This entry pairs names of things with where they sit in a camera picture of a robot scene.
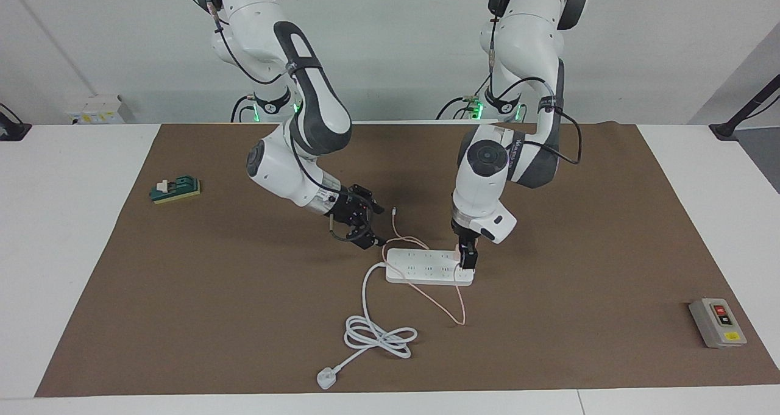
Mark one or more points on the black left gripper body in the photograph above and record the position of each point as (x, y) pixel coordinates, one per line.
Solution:
(466, 239)

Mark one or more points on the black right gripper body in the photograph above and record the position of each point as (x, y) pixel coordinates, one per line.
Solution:
(346, 208)

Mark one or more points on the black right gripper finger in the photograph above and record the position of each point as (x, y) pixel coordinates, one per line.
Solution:
(364, 235)
(368, 198)

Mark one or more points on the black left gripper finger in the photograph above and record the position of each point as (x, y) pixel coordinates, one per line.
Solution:
(464, 258)
(474, 259)

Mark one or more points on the white power strip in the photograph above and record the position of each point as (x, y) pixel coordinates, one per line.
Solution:
(420, 269)

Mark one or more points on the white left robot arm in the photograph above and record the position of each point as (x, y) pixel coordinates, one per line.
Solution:
(524, 122)

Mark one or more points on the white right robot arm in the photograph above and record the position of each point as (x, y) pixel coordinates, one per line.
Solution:
(304, 98)

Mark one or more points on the brown table mat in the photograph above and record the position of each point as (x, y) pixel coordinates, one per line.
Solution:
(244, 317)

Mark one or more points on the white box with yellow labels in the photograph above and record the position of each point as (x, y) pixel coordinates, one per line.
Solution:
(94, 110)

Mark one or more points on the black angled stand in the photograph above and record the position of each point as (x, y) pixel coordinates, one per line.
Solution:
(740, 113)

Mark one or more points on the green knife switch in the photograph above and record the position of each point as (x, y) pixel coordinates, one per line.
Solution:
(177, 189)

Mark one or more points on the grey on-off switch box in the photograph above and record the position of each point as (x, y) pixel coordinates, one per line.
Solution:
(716, 323)

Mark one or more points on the black clamp mount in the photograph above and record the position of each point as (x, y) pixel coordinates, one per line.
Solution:
(13, 128)

